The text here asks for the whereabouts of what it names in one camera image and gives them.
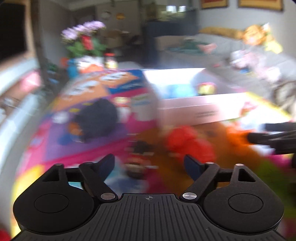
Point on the colourful cartoon play mat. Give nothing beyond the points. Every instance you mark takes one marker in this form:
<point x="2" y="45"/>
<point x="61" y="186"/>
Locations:
<point x="168" y="154"/>

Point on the blue white wet wipes pack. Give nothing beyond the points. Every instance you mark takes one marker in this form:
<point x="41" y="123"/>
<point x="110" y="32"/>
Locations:
<point x="180" y="91"/>

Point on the yellow sofa cushion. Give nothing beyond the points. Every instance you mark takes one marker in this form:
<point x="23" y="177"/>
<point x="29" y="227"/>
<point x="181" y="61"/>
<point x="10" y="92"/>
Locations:
<point x="225" y="32"/>

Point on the dark blue cabinet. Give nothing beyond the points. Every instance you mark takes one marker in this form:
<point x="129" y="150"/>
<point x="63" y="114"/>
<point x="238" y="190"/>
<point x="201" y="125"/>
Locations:
<point x="160" y="35"/>

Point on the black television screen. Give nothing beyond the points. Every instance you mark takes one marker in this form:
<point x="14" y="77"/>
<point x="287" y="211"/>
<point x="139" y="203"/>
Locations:
<point x="13" y="33"/>

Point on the round wall clock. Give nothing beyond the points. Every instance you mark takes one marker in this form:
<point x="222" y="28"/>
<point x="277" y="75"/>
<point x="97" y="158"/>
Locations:
<point x="106" y="15"/>

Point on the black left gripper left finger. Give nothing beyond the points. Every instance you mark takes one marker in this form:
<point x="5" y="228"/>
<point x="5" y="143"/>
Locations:
<point x="95" y="174"/>

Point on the green clothes pile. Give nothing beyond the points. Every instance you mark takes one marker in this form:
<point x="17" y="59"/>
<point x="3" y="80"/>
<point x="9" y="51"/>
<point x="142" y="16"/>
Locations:
<point x="188" y="46"/>

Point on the black plush cat toy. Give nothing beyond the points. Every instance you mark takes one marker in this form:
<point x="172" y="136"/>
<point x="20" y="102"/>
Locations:
<point x="96" y="120"/>

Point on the light blue small box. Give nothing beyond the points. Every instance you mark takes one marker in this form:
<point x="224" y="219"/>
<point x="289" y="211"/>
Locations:
<point x="144" y="107"/>

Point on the red framed wall picture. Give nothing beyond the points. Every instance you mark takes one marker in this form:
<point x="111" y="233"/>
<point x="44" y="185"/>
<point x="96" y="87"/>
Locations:
<point x="213" y="4"/>

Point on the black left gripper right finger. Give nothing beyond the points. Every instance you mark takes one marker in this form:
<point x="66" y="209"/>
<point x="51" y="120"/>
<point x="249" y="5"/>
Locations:
<point x="203" y="175"/>

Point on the pink cardboard box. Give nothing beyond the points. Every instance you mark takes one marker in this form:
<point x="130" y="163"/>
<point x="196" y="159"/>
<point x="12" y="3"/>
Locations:
<point x="226" y="104"/>

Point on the purple orchid flower pot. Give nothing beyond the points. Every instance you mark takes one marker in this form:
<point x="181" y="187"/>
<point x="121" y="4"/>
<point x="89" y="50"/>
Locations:
<point x="84" y="45"/>

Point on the red orange plush toy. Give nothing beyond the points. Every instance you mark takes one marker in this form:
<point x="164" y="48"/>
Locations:
<point x="183" y="140"/>

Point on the white wooden TV cabinet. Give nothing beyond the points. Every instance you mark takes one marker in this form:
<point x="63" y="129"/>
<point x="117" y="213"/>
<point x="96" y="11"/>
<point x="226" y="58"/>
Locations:
<point x="20" y="78"/>

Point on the yellow pudding toy pink plate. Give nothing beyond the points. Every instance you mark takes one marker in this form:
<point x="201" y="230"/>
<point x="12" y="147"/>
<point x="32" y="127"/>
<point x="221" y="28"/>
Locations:
<point x="206" y="88"/>

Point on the blue water bottle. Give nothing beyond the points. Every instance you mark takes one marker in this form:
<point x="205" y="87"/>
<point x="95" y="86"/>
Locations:
<point x="72" y="69"/>

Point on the grey covered sofa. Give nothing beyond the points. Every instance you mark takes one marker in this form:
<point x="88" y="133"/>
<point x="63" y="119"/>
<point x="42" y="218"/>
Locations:
<point x="261" y="72"/>

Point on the yellow duck plush toy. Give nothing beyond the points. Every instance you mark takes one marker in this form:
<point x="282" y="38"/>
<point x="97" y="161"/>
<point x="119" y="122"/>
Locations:
<point x="256" y="35"/>

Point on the glass jar red lid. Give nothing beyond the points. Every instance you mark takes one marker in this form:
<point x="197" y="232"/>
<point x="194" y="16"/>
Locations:
<point x="110" y="61"/>

